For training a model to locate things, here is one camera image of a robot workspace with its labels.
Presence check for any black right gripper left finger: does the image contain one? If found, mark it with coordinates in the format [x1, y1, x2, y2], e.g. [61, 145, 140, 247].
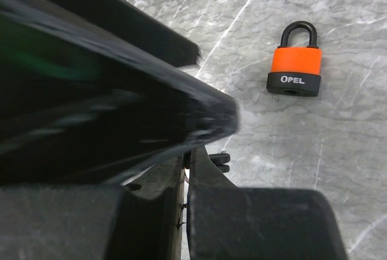
[1, 157, 184, 259]

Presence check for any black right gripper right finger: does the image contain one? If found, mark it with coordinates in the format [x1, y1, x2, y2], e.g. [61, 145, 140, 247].
[186, 148, 348, 259]

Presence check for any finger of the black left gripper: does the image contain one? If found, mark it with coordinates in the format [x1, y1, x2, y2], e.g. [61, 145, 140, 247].
[50, 0, 200, 67]
[1, 0, 239, 183]

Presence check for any orange black padlock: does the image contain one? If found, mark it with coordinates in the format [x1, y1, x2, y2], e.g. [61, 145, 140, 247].
[266, 21, 322, 97]

